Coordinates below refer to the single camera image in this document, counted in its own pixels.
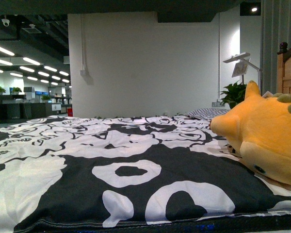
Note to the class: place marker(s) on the white ceiling security camera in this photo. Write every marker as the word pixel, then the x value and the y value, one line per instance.
pixel 5 21

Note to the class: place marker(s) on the orange plush dinosaur toy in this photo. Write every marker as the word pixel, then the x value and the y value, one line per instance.
pixel 259 130

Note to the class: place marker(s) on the green potted plant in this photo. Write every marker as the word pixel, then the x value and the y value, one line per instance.
pixel 233 94

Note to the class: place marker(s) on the white desk lamp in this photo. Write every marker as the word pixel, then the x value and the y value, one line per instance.
pixel 243 56

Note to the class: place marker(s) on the white photo card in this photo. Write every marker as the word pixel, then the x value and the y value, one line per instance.
pixel 240 68

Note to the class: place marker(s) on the striped grey pillow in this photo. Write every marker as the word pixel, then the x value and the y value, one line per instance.
pixel 206 113

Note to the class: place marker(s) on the black and white patterned duvet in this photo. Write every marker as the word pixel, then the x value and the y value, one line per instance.
pixel 131 175

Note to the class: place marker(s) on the wooden bed headboard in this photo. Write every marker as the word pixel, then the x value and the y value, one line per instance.
pixel 284 69

